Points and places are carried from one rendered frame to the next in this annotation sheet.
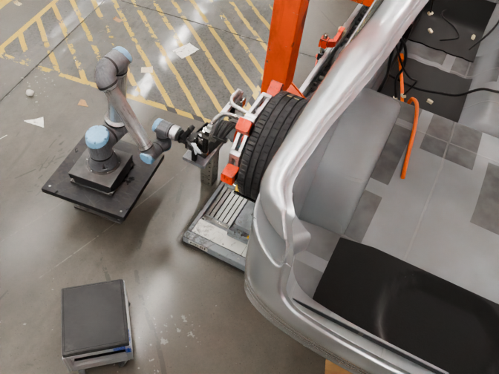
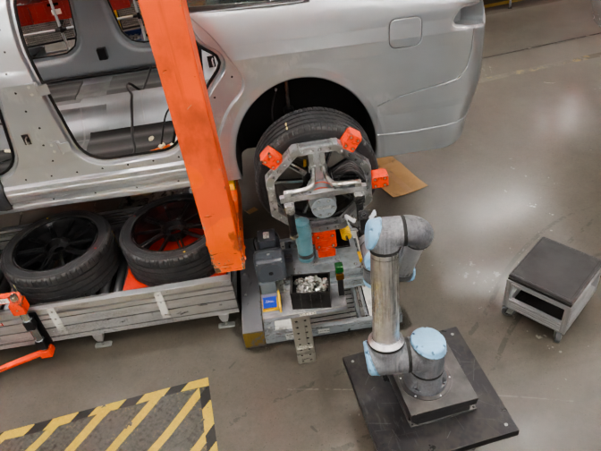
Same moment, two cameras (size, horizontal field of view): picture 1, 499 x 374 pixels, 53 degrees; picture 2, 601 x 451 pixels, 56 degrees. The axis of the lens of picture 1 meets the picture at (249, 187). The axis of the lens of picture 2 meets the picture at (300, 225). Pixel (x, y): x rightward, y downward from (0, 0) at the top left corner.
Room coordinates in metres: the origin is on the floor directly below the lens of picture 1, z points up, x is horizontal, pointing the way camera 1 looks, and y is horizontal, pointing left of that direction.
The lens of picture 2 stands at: (3.07, 2.22, 2.57)
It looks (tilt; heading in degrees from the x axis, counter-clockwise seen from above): 39 degrees down; 249
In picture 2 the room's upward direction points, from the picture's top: 8 degrees counter-clockwise
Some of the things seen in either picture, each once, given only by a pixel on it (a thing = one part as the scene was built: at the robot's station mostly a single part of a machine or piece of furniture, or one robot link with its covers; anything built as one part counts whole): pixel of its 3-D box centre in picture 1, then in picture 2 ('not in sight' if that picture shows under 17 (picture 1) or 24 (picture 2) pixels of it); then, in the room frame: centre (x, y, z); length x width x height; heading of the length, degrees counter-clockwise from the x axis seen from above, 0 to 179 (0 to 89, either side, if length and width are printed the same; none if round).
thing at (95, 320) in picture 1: (99, 326); (550, 288); (1.08, 0.73, 0.17); 0.43 x 0.36 x 0.34; 20
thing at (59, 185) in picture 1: (108, 184); (423, 409); (2.11, 0.99, 0.15); 0.60 x 0.60 x 0.30; 78
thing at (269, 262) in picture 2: not in sight; (270, 258); (2.34, -0.27, 0.26); 0.42 x 0.18 x 0.35; 70
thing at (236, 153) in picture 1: (253, 139); (319, 188); (2.09, 0.02, 0.85); 0.54 x 0.07 x 0.54; 160
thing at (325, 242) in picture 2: not in sight; (324, 236); (2.08, -0.02, 0.48); 0.16 x 0.12 x 0.17; 70
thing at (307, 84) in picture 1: (330, 58); (21, 321); (3.79, -0.54, 0.28); 2.47 x 0.09 x 0.22; 160
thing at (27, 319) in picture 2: (320, 58); (31, 326); (3.73, -0.45, 0.30); 0.09 x 0.05 x 0.50; 160
